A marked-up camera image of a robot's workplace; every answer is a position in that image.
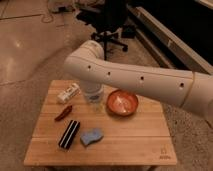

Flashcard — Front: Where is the blue sponge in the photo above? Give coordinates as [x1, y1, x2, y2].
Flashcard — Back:
[80, 128, 104, 146]

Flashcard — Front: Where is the black office chair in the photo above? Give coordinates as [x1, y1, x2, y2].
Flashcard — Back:
[77, 0, 128, 59]

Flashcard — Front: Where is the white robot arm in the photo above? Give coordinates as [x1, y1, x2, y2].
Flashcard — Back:
[64, 40, 213, 125]

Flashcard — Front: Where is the black box on floor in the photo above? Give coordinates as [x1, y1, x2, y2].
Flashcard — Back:
[121, 25, 136, 38]

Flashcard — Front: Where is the wooden table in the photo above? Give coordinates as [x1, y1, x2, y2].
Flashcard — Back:
[24, 80, 177, 167]

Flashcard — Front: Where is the orange ceramic bowl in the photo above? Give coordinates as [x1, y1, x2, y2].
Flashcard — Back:
[106, 89, 139, 116]

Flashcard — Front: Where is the black striped eraser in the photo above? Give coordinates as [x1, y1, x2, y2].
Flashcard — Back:
[58, 120, 80, 149]

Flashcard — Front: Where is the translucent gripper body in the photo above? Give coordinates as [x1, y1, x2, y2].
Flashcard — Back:
[83, 88, 104, 111]

